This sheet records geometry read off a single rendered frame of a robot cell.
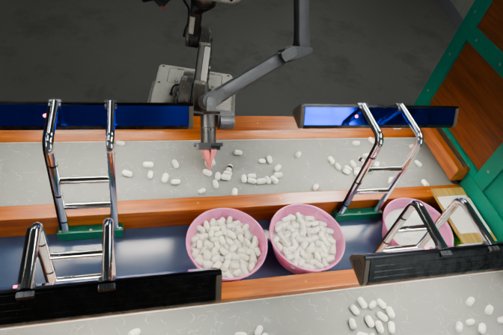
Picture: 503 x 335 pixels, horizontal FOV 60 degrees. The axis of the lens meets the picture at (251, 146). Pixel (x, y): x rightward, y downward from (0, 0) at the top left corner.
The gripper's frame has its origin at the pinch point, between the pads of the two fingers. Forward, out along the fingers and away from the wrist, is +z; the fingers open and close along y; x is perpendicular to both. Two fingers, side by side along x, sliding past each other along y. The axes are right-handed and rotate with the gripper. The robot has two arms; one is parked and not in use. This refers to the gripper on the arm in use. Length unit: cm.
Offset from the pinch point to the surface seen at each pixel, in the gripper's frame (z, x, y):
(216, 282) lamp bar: 25, -65, -11
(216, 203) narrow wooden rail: 12.3, -10.2, 0.6
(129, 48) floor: -93, 183, -27
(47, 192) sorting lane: 7, -2, -55
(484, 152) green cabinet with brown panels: -3, -21, 105
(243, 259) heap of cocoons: 29.9, -21.8, 6.7
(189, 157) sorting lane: -4.1, 7.5, -6.1
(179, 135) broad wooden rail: -12.9, 13.4, -9.2
